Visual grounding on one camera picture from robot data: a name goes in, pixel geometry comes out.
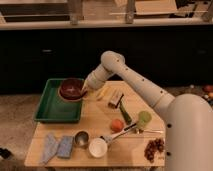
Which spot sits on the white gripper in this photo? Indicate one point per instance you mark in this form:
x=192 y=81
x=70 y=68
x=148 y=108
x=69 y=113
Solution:
x=96 y=79

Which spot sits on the dark red bowl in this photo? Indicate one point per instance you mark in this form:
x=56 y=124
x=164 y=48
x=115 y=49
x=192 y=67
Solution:
x=71 y=87

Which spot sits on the orange bowl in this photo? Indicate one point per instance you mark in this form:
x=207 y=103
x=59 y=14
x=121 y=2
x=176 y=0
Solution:
x=65 y=99

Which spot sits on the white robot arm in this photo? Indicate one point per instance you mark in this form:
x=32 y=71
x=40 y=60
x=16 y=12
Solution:
x=188 y=118

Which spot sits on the green plastic tray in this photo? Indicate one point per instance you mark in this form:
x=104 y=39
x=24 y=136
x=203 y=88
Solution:
x=53 y=109

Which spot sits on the yellow banana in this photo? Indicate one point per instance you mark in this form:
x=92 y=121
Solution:
x=102 y=93

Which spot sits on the green cucumber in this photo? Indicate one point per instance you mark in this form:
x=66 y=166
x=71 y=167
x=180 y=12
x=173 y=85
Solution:
x=125 y=114

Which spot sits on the orange tomato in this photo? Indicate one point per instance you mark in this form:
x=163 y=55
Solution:
x=116 y=125

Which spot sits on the wooden table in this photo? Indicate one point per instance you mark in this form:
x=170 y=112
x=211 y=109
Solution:
x=96 y=116

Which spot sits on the small metal cup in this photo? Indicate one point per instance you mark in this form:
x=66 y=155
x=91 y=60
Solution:
x=81 y=139

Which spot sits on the green plastic cup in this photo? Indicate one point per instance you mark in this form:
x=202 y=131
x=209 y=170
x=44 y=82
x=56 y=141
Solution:
x=144 y=118

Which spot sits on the white measuring cup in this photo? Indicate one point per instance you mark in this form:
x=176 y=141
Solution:
x=98 y=147

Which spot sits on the metal spoon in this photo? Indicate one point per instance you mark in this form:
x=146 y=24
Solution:
x=139 y=131

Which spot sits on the dark cabinet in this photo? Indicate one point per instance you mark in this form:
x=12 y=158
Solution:
x=167 y=55

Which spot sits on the blue sponge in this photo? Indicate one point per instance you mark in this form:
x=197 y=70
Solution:
x=65 y=147

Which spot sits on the grey blue cloth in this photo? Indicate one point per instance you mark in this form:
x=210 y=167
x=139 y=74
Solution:
x=50 y=148

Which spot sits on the bunch of dark grapes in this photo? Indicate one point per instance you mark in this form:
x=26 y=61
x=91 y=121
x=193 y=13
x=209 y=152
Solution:
x=152 y=147

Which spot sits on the black handled brush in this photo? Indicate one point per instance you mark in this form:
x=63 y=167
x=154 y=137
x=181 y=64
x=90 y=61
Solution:
x=130 y=127

